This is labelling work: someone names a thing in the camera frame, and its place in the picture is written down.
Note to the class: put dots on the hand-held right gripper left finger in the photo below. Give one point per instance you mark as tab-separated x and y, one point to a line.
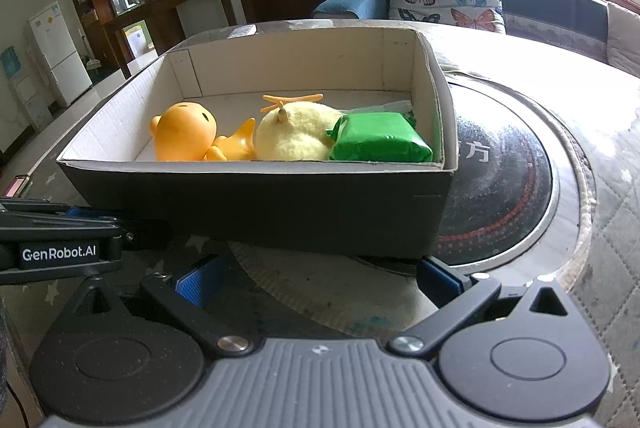
200	283

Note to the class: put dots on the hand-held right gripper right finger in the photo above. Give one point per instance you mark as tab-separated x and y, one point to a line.
440	278

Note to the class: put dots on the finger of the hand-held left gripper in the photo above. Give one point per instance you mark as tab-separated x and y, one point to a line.
92	212
142	238

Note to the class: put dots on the grey cardboard box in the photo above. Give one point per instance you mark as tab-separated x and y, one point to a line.
250	208

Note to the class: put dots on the large yellow duck toy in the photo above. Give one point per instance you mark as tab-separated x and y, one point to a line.
185	133

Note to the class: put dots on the green plastic packet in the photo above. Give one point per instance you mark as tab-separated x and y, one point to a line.
380	138

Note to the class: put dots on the yellow plush chick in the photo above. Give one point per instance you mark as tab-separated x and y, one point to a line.
295	133

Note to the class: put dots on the black round induction hob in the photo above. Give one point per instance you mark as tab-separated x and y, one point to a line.
500	168

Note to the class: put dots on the white water dispenser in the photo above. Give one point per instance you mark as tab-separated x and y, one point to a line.
27	98

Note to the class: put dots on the white refrigerator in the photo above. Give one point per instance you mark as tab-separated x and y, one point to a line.
55	53

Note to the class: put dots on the grey star quilted table cover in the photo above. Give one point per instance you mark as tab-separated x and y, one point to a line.
615	258

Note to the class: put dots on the white microwave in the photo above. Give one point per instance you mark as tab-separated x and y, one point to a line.
129	0

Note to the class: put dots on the blue sofa cushion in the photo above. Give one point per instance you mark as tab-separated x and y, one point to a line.
350	1

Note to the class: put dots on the dark blue sofa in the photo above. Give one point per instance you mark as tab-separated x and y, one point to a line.
550	3

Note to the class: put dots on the white quilted cushion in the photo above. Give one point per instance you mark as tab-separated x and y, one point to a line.
625	38

